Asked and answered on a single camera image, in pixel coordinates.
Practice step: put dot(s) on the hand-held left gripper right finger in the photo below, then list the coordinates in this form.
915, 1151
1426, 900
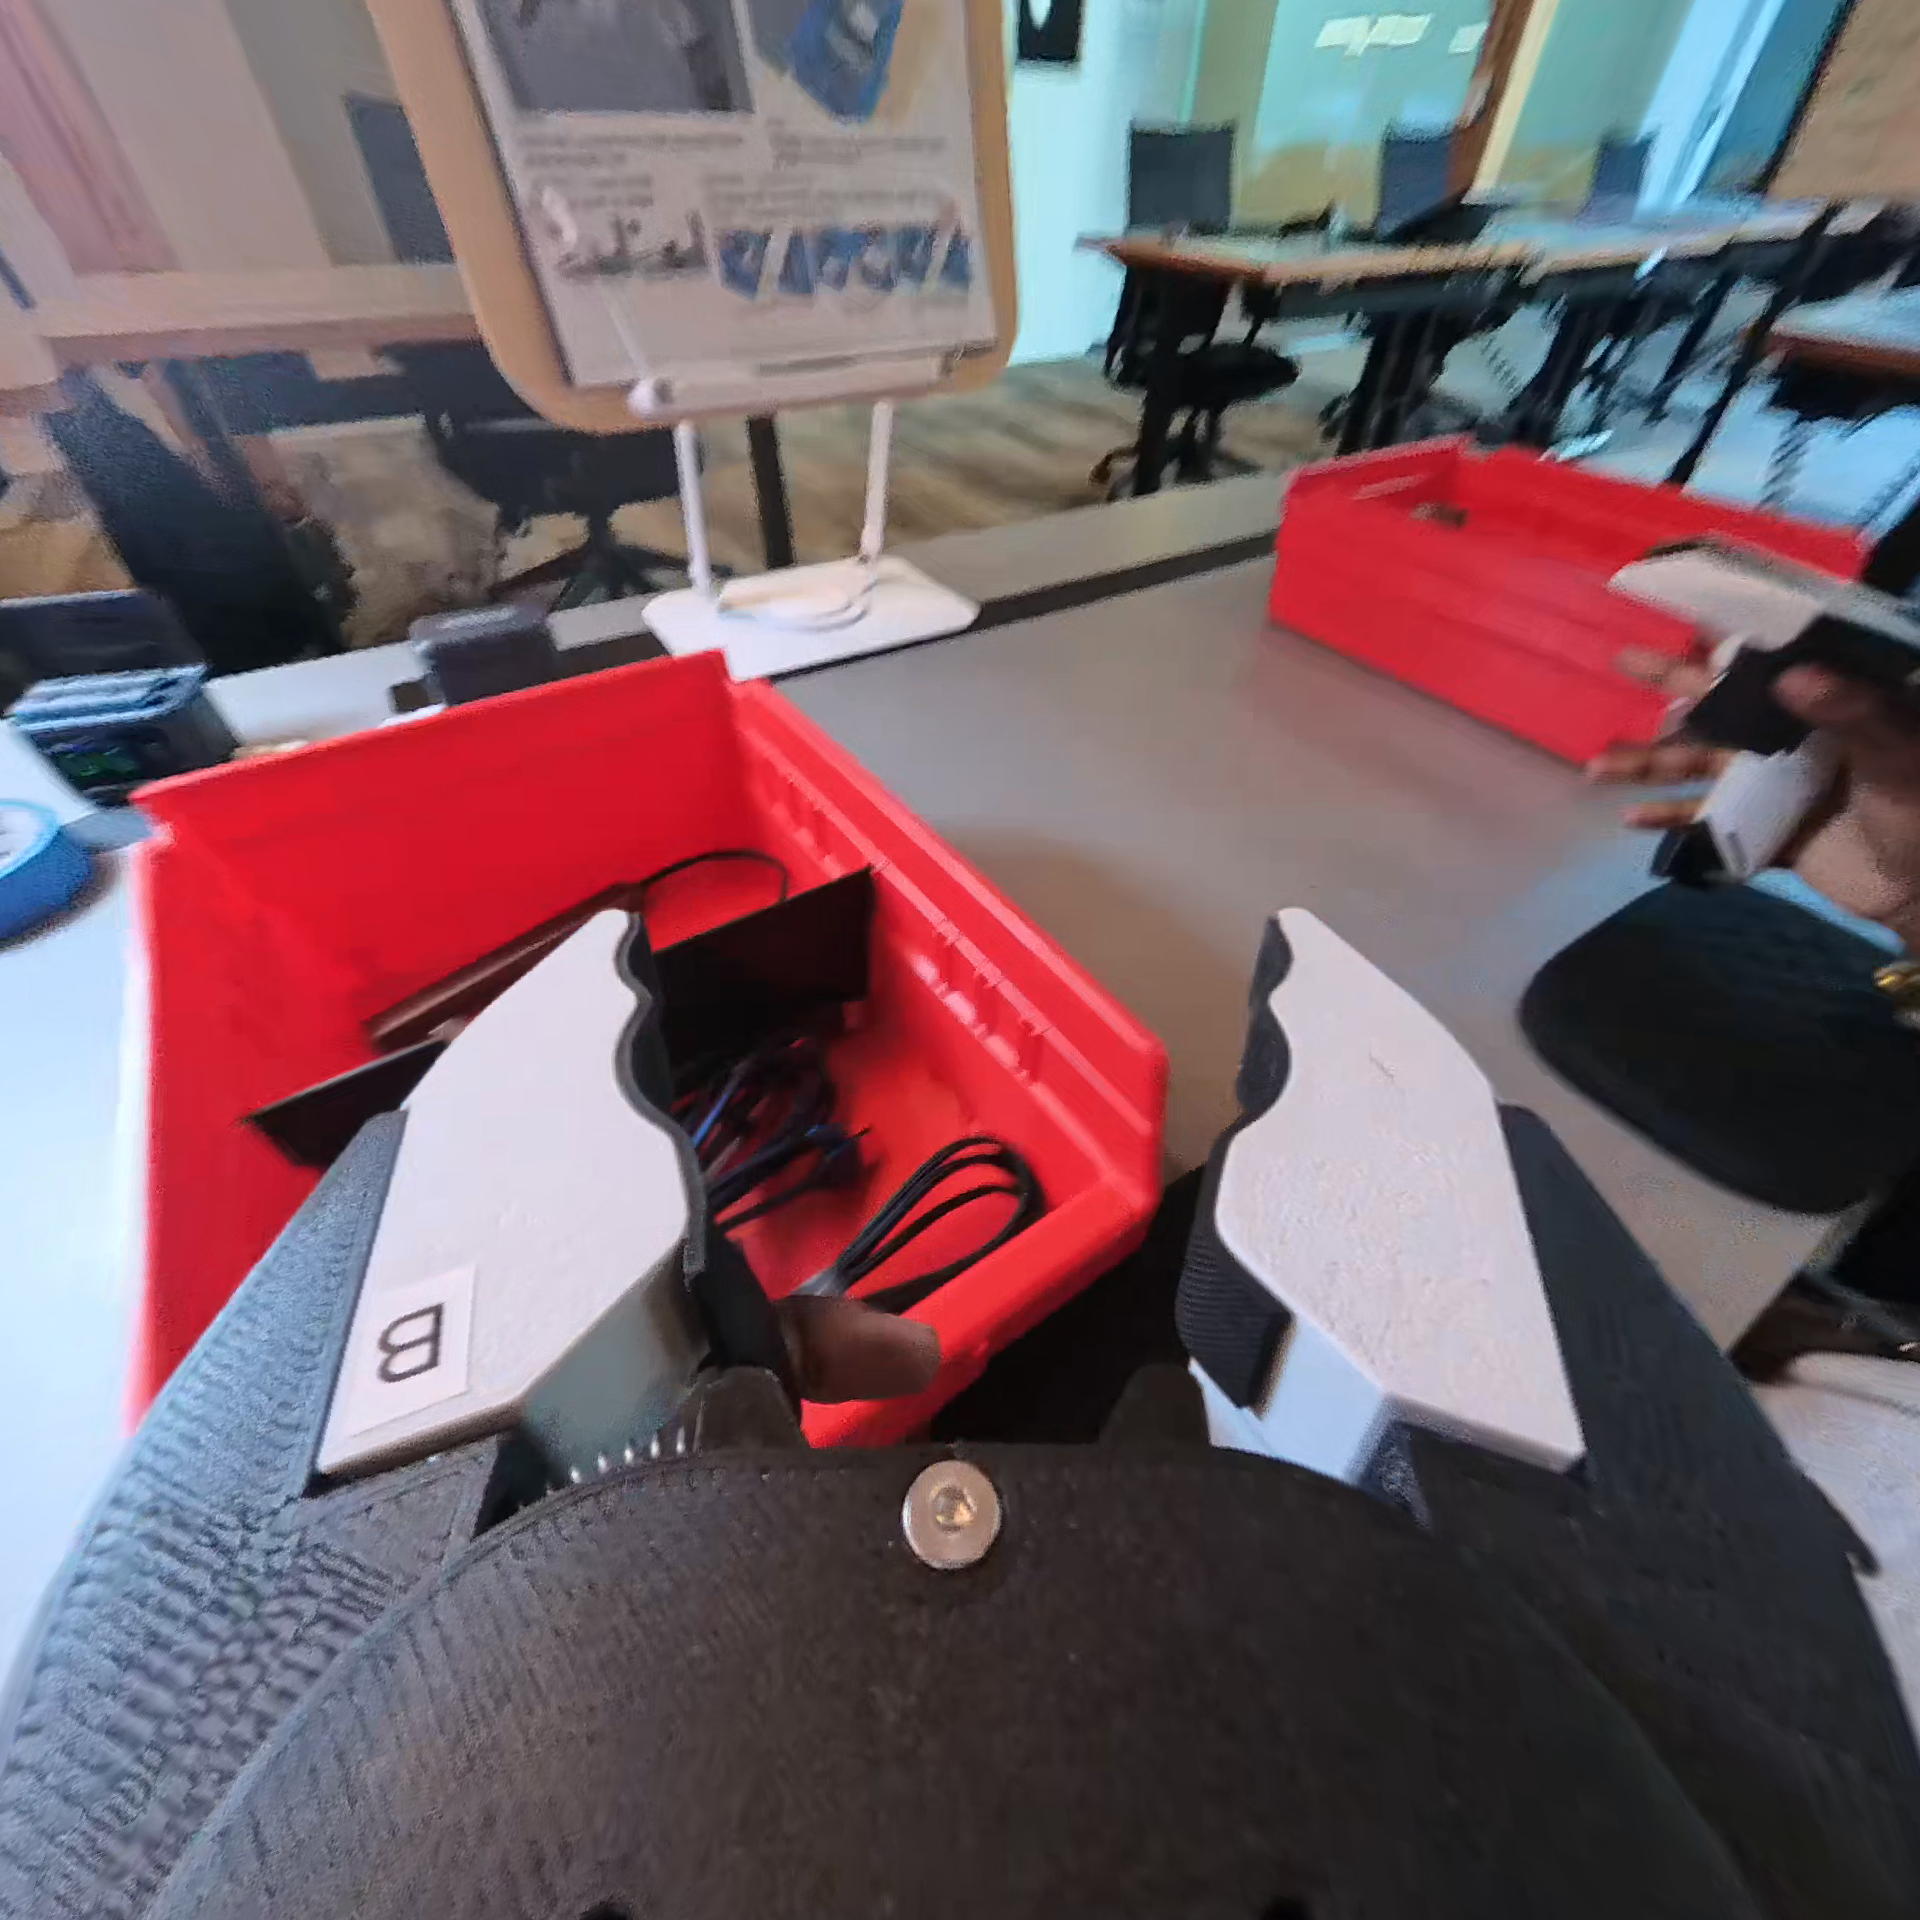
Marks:
1365, 1201

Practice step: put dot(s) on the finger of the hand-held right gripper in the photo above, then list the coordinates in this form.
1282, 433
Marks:
1710, 593

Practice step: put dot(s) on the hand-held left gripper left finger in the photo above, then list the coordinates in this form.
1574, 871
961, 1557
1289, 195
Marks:
525, 1201

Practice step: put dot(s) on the red plastic bin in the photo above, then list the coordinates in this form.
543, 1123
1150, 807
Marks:
451, 840
1426, 629

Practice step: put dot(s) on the person's right hand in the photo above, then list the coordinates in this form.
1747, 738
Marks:
1876, 840

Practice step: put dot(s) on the person's left hand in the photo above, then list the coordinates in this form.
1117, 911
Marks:
862, 1343

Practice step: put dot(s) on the black bin divider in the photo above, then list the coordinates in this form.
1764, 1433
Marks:
331, 1117
764, 960

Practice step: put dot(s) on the brown flat strip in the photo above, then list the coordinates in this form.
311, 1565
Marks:
451, 996

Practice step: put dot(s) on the wooden office desk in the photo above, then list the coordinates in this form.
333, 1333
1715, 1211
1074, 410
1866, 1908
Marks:
226, 315
1846, 339
1349, 253

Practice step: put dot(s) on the black mesh office chair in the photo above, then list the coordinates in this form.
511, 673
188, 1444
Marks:
1724, 1049

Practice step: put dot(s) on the dark small box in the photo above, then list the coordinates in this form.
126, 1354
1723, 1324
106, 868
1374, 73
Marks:
482, 651

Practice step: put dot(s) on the blue tape roll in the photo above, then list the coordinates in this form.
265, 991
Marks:
44, 884

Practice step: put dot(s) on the dark parts box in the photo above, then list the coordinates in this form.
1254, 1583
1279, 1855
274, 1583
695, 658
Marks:
119, 727

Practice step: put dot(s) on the black case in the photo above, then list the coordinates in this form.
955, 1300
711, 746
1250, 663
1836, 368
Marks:
77, 629

